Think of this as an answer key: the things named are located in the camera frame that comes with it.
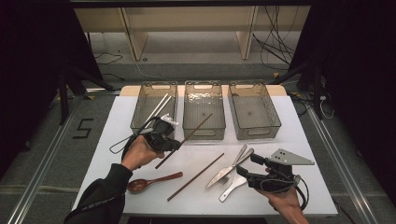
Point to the person's left hand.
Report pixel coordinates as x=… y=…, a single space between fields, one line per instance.
x=137 y=152

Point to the person's right hand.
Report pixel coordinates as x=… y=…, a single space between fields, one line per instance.
x=289 y=205

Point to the dark curtain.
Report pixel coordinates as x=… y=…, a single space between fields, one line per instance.
x=31 y=62
x=358 y=77

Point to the white ceramic spoon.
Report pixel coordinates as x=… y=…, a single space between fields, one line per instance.
x=232 y=187

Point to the clear smoky plastic bin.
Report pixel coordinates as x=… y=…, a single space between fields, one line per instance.
x=253 y=113
x=204 y=102
x=146 y=102

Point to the metal knife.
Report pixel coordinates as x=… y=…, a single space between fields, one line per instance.
x=224 y=173

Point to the black metal stand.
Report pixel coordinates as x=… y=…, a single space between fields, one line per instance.
x=316 y=90
x=63 y=99

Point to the metal fork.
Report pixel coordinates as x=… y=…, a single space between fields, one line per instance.
x=240 y=155

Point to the beige wooden desk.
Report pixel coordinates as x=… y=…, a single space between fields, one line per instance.
x=193 y=18

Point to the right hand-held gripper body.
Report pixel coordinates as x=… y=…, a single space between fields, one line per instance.
x=288 y=158

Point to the aluminium floor rail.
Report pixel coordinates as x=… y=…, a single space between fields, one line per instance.
x=342 y=165
x=40 y=174

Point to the white table sheet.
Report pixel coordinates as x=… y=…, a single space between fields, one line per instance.
x=109 y=124

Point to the brown chopstick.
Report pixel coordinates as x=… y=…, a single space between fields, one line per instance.
x=196 y=176
x=199 y=126

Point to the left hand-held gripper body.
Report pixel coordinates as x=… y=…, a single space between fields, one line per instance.
x=160 y=137

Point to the brown wooden spoon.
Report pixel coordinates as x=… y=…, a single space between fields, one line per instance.
x=138 y=185

